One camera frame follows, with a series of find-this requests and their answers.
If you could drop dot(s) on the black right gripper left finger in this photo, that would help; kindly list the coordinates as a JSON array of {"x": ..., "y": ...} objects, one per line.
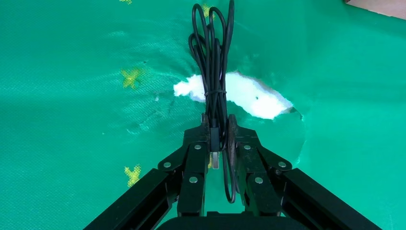
[{"x": 193, "y": 165}]

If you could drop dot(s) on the green table mat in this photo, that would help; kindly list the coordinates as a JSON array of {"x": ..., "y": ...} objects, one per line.
[{"x": 63, "y": 127}]

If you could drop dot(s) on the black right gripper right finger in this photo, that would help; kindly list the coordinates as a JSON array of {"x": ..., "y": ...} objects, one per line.
[{"x": 257, "y": 165}]

